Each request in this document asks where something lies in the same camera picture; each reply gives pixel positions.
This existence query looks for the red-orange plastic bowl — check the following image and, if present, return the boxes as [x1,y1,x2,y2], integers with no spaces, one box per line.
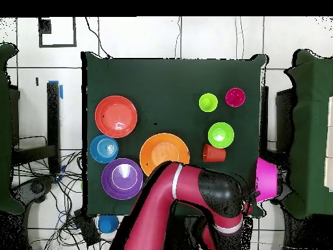
[94,95,138,139]

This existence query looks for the green plastic cup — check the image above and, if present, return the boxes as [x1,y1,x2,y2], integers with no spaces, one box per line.
[198,92,219,113]

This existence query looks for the tangle of cables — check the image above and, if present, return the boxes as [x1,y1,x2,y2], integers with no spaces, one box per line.
[12,135,123,250]

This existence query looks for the dark grey office chair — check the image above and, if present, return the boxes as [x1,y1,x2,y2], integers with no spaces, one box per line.
[270,179,293,206]
[11,175,55,209]

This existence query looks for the thin black cable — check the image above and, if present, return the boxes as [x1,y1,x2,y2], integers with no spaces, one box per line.
[85,16,113,59]
[174,16,182,59]
[235,16,245,59]

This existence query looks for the black frame with blue tape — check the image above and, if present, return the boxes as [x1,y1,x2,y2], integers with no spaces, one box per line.
[11,81,64,174]

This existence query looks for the black furniture panel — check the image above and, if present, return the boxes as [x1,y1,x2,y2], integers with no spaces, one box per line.
[275,88,296,152]
[8,84,21,146]

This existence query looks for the magenta pink plastic bowl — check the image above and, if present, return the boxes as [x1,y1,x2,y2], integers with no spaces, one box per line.
[255,156,278,203]

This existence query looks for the orange-red plastic cup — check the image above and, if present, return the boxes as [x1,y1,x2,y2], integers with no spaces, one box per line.
[202,143,227,163]

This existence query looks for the orange plastic bowl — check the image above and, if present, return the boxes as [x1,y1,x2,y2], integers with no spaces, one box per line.
[139,132,191,177]

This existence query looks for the green cloth side table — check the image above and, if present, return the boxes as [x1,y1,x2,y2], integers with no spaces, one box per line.
[283,49,333,219]
[0,42,25,215]

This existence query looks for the purple plastic bowl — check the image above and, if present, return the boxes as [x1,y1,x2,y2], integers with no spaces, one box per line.
[101,158,144,201]

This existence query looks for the black box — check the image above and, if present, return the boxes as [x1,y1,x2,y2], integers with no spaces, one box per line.
[73,209,101,247]

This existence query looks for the black post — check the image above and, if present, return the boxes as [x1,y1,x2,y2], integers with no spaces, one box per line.
[260,85,269,146]

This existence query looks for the dark green tablecloth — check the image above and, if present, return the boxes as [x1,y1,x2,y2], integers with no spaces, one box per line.
[81,51,269,219]

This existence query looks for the blue plastic cup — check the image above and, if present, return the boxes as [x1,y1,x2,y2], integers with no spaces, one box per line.
[98,215,120,234]

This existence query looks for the blue plastic bowl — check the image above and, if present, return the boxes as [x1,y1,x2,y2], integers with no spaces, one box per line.
[89,134,120,164]

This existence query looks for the green plastic bowl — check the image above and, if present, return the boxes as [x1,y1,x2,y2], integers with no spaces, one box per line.
[207,122,235,149]

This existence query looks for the beige boxes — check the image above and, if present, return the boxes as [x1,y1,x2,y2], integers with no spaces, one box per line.
[323,96,333,193]

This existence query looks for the crimson pink plastic cup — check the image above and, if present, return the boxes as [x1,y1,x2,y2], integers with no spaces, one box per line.
[224,87,246,108]

